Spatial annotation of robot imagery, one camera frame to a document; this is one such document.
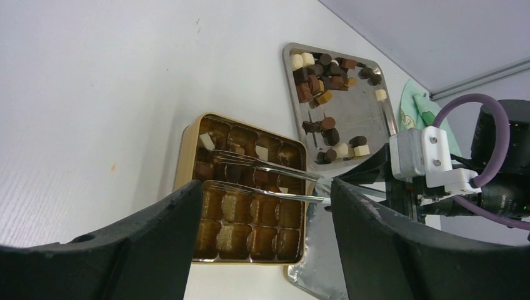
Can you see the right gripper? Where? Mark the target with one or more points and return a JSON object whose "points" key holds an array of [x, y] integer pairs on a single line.
{"points": [[377, 169]]}

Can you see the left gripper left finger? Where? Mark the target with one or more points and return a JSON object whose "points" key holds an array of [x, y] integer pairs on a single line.
{"points": [[146, 255]]}

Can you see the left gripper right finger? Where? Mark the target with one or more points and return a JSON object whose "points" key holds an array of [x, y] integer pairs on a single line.
{"points": [[386, 255]]}

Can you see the gold chocolate box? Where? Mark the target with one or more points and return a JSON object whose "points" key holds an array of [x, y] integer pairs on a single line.
{"points": [[246, 215]]}

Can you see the metal serving tongs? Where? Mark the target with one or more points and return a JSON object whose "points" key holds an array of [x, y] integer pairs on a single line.
{"points": [[248, 175]]}

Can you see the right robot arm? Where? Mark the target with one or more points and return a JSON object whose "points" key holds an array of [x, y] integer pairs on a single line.
{"points": [[499, 155]]}

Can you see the silver box lid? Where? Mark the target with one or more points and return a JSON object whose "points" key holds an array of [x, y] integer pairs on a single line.
{"points": [[319, 272]]}

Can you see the steel tray with chocolates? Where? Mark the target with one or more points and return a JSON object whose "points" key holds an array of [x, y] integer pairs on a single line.
{"points": [[341, 105]]}

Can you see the green printed cloth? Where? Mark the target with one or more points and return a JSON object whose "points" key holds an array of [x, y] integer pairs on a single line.
{"points": [[416, 110]]}

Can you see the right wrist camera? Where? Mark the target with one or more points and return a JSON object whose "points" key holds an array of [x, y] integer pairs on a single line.
{"points": [[424, 155]]}

